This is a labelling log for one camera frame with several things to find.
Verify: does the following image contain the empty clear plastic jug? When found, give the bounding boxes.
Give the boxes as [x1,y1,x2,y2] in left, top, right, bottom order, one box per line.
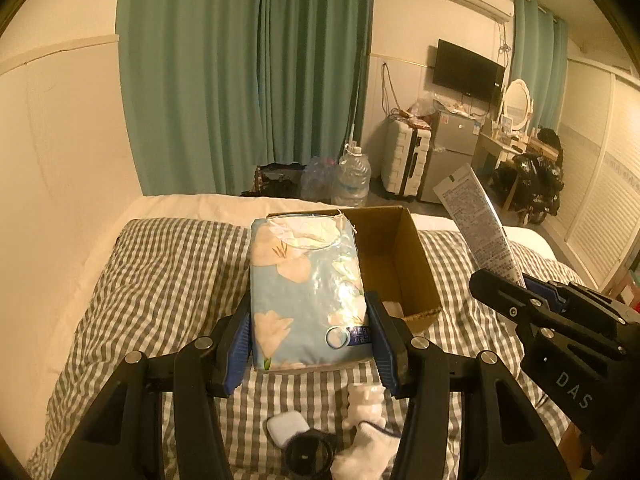
[301,156,342,202]

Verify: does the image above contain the white vanity desk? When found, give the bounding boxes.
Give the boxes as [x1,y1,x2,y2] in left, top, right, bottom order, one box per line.
[476,131,527,173]

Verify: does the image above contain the white suitcase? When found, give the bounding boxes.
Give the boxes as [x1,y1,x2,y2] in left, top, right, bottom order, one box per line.
[381,118,434,199]

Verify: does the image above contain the brown cardboard box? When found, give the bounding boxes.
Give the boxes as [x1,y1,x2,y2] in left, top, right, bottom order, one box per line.
[265,205,444,334]

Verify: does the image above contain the black plastic bag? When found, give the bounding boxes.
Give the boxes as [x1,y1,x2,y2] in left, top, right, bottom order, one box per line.
[492,151,564,223]

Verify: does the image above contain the silver small fridge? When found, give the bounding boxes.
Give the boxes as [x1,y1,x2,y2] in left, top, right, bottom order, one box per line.
[420,109,485,206]

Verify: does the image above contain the white sock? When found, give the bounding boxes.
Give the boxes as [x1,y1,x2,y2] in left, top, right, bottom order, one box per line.
[330,382,402,480]

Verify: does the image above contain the black round strap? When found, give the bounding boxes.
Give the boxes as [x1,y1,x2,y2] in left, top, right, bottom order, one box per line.
[283,430,337,476]

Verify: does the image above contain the narrow green curtain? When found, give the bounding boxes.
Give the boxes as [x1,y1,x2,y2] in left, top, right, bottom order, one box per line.
[509,0,569,132]

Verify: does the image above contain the white printed tube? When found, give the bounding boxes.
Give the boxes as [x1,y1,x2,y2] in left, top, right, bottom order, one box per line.
[432,162,527,288]

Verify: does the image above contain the large clear water jug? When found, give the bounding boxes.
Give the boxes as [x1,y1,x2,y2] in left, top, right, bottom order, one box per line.
[332,143,372,209]

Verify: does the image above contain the grey checked blanket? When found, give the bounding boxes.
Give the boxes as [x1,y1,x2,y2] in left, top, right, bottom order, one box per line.
[25,217,588,480]

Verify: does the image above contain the white oval mirror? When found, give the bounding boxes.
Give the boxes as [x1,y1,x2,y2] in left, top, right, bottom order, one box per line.
[501,78,533,130]

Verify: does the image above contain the clear plastic bag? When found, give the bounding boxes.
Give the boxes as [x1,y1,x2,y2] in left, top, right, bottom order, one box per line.
[400,96,443,122]

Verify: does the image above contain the white louvred wardrobe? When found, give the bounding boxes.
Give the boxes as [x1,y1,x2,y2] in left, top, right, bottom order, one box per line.
[550,57,640,293]

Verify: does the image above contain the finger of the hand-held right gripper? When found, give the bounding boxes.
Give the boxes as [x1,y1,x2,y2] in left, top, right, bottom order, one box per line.
[469,268,557,334]
[523,275,640,327]

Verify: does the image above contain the wide green curtain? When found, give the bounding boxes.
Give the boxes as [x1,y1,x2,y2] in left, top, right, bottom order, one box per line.
[116,0,377,197]

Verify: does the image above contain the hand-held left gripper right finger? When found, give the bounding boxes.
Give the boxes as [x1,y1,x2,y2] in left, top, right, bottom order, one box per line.
[366,291,563,480]

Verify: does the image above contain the floral blue tissue pack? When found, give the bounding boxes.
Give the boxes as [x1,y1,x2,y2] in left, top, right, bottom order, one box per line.
[249,212,372,374]

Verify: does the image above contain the dark woven basket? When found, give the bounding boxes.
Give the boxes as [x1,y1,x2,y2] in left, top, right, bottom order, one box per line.
[241,162,307,199]

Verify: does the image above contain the black wall television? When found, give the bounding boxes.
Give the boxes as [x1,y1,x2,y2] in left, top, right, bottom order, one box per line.
[431,38,506,104]

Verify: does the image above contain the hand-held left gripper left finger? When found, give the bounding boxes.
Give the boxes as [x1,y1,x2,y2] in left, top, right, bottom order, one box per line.
[50,292,252,480]

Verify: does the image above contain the white earbuds case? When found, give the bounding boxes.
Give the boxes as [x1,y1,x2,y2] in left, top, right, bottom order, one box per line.
[266,412,311,449]

